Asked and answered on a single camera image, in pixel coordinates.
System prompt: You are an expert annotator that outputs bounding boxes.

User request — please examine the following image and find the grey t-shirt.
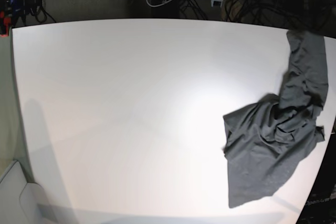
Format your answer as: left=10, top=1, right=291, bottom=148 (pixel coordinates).
left=223, top=30, right=329, bottom=208

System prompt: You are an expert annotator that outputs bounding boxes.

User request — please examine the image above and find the red clamp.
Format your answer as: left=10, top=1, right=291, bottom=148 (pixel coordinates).
left=1, top=11, right=12, bottom=37

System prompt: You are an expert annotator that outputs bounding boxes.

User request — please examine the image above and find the white bin corner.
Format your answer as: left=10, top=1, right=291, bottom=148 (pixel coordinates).
left=1, top=161, right=54, bottom=223

